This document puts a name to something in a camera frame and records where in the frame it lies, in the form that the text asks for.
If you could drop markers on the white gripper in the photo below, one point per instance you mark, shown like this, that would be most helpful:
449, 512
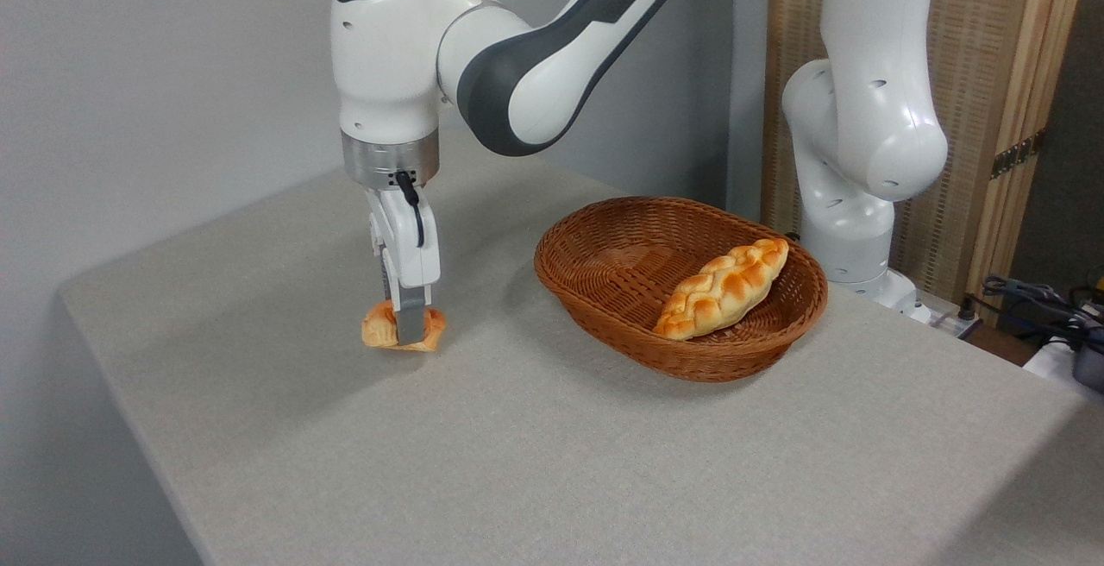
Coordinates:
405, 247

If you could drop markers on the round knotted bread roll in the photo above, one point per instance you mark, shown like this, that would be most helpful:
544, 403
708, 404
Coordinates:
378, 329

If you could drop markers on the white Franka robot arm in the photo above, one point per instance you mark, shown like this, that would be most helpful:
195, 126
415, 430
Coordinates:
388, 74

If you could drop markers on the long braided bread loaf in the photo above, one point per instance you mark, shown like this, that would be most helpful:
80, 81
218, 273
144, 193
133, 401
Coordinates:
720, 290

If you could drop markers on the grey fabric table cover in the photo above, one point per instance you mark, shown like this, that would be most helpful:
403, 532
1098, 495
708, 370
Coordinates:
431, 462

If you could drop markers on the brown wicker basket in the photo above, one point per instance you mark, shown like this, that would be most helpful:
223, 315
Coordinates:
750, 324

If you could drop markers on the brass screen hinge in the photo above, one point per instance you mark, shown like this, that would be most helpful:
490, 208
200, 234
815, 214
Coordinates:
1018, 154

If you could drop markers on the grey box with white base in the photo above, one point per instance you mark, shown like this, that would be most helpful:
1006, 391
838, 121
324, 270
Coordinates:
1088, 367

